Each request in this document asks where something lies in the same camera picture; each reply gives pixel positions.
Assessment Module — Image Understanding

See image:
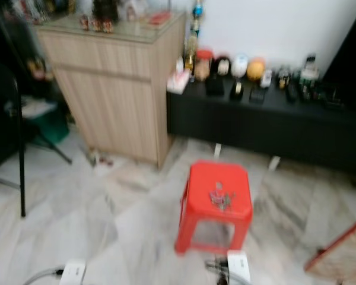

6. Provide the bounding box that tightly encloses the bunch of keys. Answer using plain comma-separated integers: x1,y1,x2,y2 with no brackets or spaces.
209,183,235,211

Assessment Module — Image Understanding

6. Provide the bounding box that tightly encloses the red plastic stool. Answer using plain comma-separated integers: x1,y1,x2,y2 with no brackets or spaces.
175,160,253,256

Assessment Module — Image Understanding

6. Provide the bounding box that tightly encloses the woven panel red rim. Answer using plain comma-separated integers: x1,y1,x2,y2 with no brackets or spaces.
306,214,356,285

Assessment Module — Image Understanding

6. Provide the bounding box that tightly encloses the black low console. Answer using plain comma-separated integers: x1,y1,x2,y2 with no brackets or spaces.
166,80,356,176

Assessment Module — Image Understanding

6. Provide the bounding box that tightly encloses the small brown floor object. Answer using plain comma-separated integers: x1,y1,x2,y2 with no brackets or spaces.
96,154,113,166

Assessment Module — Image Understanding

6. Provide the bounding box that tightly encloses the black flat phone holder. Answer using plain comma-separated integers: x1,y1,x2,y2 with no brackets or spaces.
249,87,268,105

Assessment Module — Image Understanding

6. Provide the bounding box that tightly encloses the black tape dispenser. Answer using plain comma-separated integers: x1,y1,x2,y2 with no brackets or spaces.
230,81,245,100

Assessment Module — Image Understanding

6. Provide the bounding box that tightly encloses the black square pouch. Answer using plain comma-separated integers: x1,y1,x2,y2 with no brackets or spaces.
205,76,226,97

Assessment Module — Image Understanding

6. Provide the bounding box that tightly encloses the black remote control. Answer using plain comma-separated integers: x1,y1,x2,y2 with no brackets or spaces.
287,85,300,103

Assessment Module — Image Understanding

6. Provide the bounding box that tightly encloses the pink white tissue pack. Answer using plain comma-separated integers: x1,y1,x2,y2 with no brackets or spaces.
167,70,190,94

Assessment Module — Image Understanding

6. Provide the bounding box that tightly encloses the light wooden cabinet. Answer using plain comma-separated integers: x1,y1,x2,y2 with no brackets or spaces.
37,13,187,169

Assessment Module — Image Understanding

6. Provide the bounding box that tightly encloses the small panda toy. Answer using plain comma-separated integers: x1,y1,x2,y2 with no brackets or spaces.
260,70,274,88

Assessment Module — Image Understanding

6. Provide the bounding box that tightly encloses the small black figure toy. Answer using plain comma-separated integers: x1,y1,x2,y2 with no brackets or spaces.
277,67,291,90

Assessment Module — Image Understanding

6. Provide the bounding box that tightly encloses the black round plush toy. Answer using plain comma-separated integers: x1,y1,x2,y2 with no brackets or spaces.
211,55,232,78

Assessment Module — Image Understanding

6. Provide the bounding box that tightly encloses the red lid snack jar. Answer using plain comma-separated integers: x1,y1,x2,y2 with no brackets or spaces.
194,49,213,82

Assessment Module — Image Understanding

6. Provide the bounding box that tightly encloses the orange round plush toy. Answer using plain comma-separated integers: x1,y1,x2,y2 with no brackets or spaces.
246,57,266,81

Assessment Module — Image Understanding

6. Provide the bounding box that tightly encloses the white round plush toy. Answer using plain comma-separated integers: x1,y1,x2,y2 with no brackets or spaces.
230,53,249,79

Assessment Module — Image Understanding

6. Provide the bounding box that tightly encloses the black folding chair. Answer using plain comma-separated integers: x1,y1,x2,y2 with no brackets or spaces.
0,59,73,217

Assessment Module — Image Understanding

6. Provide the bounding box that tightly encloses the gold trophy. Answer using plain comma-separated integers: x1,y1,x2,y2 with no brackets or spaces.
183,33,199,73

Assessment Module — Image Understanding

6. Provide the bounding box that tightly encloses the green bin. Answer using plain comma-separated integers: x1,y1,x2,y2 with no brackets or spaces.
31,102,71,145

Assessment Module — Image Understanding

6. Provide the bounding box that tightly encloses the black television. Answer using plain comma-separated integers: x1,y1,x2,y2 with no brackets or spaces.
323,24,356,90

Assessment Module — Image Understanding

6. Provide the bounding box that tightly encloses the red packet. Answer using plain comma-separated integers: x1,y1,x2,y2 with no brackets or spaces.
150,12,171,26

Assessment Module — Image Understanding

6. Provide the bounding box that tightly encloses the blue ball trophy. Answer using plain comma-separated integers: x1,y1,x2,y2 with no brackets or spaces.
191,0,205,35

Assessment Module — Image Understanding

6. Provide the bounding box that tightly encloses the black incense pot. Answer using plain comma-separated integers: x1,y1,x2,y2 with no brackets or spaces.
92,0,120,23

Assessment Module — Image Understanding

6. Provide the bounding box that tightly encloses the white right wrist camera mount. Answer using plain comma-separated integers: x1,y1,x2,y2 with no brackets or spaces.
227,251,251,285

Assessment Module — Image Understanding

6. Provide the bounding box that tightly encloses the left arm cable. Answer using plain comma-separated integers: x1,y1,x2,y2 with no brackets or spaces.
22,267,65,285

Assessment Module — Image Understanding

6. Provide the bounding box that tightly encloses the cordless phone green base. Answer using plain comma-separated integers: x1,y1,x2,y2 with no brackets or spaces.
300,55,320,83

